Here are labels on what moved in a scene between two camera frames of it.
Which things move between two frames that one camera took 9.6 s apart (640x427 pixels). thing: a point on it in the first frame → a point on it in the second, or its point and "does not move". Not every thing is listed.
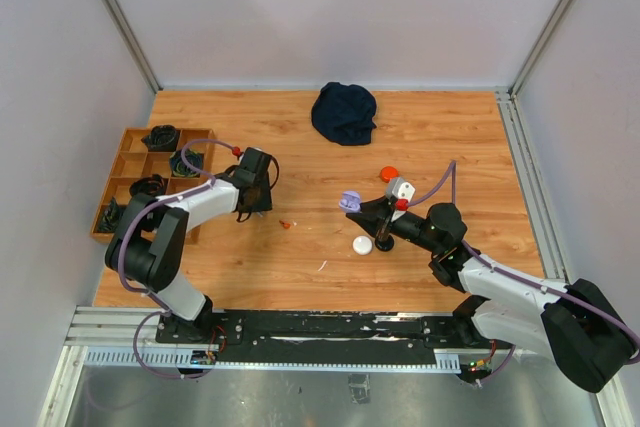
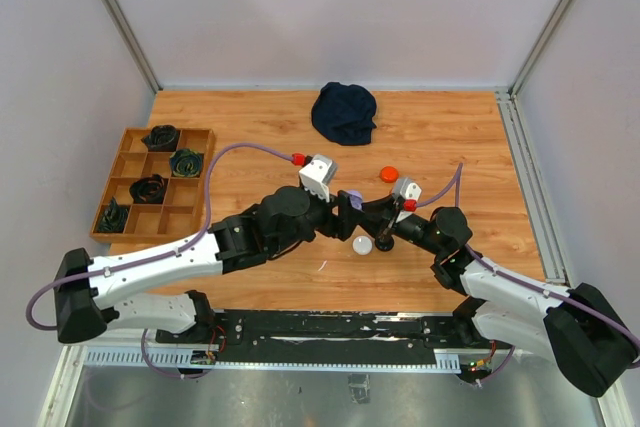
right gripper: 375,215 does not move
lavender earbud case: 350,201 does not move
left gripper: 265,202 → 347,217
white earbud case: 362,245 does not move
